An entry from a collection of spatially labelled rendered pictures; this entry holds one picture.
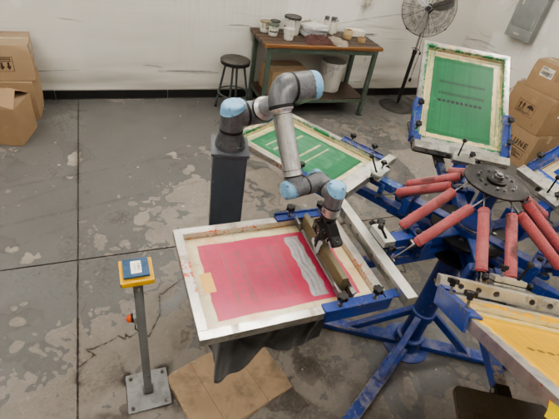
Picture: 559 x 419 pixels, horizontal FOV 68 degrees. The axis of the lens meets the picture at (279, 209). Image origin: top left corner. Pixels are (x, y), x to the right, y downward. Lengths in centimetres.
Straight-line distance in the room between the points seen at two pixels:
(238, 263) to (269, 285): 17
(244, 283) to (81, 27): 391
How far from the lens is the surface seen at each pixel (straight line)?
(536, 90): 565
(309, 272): 182
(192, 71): 536
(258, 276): 177
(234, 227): 193
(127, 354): 270
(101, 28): 513
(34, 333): 291
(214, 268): 178
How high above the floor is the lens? 226
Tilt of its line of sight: 38 degrees down
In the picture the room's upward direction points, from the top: 10 degrees clockwise
